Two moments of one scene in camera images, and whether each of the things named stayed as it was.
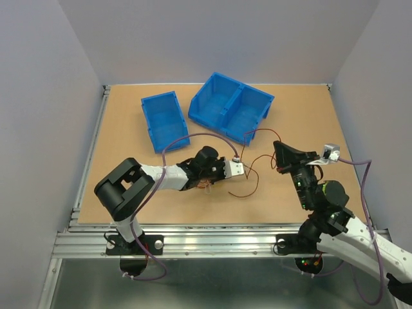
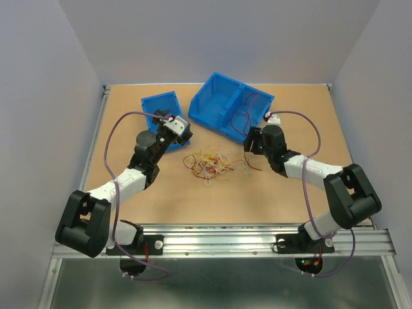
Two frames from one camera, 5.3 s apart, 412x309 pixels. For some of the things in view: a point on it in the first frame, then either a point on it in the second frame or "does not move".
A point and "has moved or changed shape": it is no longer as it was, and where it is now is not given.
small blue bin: [165, 121] does not move
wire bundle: [205, 183] has moved or changed shape
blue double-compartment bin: [230, 108] does not move
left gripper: [219, 162] → [183, 138]
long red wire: [258, 158] → [247, 113]
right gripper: [287, 156] → [255, 134]
